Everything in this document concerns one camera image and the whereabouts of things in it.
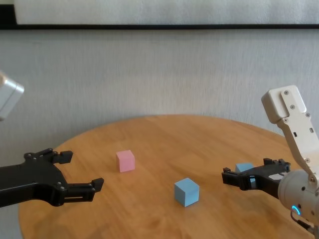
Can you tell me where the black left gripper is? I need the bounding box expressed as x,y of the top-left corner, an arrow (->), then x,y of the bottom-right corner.
0,147 -> 105,209

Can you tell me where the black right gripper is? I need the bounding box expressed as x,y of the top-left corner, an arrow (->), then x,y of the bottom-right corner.
221,157 -> 292,200

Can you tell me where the blue cube block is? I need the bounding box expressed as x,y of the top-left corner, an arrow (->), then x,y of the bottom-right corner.
173,177 -> 201,208
235,162 -> 257,189

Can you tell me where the pink cube block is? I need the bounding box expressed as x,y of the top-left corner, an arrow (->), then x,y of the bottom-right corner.
115,149 -> 136,173

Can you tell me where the white foam board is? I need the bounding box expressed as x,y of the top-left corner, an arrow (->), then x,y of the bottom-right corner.
13,0 -> 319,25

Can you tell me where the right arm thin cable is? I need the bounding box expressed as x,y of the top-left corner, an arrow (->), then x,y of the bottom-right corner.
290,210 -> 315,233

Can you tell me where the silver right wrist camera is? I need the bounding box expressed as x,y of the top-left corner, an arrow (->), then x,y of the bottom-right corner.
261,85 -> 319,185

